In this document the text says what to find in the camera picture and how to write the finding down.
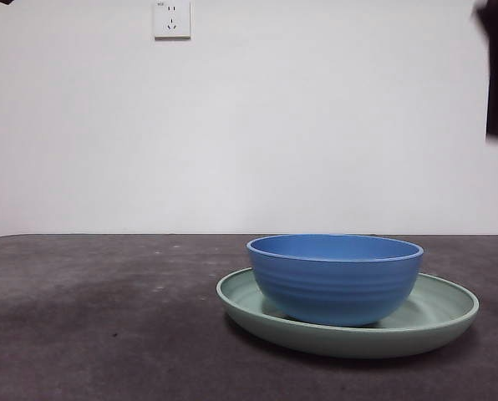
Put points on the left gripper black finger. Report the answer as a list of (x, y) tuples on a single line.
[(4, 1)]

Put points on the pale green round plate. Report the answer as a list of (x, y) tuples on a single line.
[(240, 305)]

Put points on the white wall socket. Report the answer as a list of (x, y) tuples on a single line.
[(172, 21)]

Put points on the blue ribbed bowl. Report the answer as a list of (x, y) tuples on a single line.
[(332, 288)]

